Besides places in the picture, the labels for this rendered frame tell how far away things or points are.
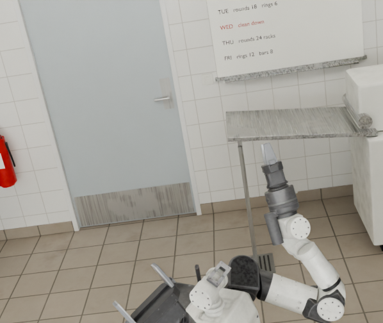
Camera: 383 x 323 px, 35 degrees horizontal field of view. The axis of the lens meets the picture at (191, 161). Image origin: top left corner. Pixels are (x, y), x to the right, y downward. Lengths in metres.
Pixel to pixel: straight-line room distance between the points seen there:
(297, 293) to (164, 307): 0.69
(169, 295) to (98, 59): 3.61
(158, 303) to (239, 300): 0.51
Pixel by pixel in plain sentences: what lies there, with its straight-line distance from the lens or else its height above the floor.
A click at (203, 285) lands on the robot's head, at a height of 1.48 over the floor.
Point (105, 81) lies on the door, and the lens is 4.78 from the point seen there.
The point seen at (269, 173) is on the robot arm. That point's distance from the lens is 1.76.
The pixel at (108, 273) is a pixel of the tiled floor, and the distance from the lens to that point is 4.61.
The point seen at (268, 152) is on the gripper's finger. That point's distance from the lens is 1.75.
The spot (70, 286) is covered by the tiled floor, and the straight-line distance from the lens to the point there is 4.60.
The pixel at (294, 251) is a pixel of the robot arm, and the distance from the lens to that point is 1.86.
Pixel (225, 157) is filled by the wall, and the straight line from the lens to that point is 4.90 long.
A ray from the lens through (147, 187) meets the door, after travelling 5.07.
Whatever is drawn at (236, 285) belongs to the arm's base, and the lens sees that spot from 1.83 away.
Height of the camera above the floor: 2.40
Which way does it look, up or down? 23 degrees down
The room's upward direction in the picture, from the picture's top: 10 degrees counter-clockwise
